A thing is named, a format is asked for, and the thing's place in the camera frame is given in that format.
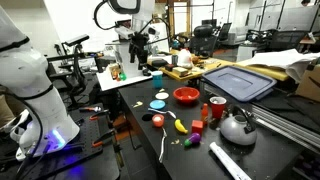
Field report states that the red plastic bowl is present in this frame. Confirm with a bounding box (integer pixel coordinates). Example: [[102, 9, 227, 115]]
[[172, 86, 201, 104]]

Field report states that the brown cardboard box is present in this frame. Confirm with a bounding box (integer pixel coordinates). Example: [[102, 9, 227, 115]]
[[294, 56, 320, 103]]

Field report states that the black mesh chair back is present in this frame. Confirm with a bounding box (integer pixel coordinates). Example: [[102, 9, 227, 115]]
[[268, 29, 308, 52]]

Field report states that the blue round plate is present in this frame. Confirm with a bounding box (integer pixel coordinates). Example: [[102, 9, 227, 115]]
[[149, 99, 167, 111]]

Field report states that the yellow wooden table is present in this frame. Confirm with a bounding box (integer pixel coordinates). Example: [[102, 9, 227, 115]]
[[146, 49, 291, 83]]

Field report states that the black base cable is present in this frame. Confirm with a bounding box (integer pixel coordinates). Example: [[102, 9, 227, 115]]
[[13, 93, 46, 180]]

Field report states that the white cable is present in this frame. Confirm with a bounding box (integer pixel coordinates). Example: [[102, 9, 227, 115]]
[[147, 107, 177, 120]]

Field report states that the teal plastic cup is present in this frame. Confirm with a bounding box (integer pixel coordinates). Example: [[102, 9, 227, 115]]
[[151, 70, 164, 90]]

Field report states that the white plastic fork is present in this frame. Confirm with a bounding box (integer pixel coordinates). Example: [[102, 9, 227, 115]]
[[158, 127, 168, 164]]

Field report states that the silver clamp orange handle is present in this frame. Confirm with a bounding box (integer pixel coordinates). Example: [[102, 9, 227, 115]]
[[78, 105, 104, 114]]

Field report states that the yellow toy banana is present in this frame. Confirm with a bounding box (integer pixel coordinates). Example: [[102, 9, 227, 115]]
[[174, 118, 189, 135]]

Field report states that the black tool case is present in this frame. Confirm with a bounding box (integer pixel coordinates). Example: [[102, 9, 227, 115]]
[[151, 58, 169, 69]]

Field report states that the red cube block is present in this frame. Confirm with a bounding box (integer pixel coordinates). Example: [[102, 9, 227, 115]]
[[191, 119, 204, 136]]

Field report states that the white flat board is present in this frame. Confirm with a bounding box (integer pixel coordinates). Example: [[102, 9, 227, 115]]
[[96, 64, 154, 93]]

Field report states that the white cabinet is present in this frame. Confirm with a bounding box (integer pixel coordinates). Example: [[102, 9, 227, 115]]
[[235, 44, 264, 63]]

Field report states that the red plastic cup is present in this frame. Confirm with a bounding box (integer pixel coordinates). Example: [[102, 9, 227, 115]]
[[209, 96, 228, 120]]

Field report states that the black clamp orange handle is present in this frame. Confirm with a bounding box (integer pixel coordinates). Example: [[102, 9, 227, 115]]
[[91, 128, 118, 149], [88, 109, 111, 122]]

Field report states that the black computer monitor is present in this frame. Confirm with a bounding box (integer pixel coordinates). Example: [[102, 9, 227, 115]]
[[201, 18, 218, 28]]

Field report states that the pale round plate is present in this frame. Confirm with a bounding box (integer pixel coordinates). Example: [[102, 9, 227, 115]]
[[155, 91, 170, 101]]

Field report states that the black padded office chair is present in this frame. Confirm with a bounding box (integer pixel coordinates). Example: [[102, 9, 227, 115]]
[[188, 23, 221, 59]]

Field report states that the tan wooden block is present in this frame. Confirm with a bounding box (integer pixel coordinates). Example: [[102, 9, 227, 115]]
[[172, 66, 190, 77]]

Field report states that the orange toy bottle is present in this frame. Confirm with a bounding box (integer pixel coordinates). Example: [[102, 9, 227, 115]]
[[200, 102, 210, 125]]

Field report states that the small red cup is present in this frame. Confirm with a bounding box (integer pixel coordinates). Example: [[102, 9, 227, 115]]
[[151, 113, 165, 128]]

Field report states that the grey kettle black handle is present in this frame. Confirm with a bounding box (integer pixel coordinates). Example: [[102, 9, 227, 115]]
[[219, 105, 258, 147]]

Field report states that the white crumpled paper sheet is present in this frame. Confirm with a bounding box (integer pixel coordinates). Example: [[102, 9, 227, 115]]
[[244, 48, 320, 84]]

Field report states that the aluminium rail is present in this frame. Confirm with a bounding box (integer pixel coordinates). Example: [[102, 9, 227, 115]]
[[251, 103, 320, 154]]

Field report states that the white upright box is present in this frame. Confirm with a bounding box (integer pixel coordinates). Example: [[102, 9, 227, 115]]
[[114, 41, 144, 79]]

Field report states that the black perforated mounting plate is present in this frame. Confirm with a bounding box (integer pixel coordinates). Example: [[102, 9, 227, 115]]
[[0, 111, 104, 180]]

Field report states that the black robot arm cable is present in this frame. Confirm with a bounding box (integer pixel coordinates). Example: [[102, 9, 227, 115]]
[[93, 0, 118, 32]]

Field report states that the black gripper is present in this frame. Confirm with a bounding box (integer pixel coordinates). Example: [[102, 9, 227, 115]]
[[129, 32, 150, 67]]

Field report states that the purple toy eggplant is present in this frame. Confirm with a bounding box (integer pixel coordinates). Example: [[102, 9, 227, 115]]
[[183, 132, 202, 148]]

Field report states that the small orange toy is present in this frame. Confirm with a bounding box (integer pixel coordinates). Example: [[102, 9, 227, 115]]
[[108, 63, 122, 82]]

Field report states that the black office chair with armrests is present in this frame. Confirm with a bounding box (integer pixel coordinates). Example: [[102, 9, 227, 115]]
[[46, 33, 98, 111]]

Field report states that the white paper roll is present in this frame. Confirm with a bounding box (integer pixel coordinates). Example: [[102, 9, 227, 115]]
[[208, 141, 253, 180]]

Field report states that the blue plastic bin lid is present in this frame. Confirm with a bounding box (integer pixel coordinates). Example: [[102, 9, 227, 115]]
[[201, 65, 278, 103]]

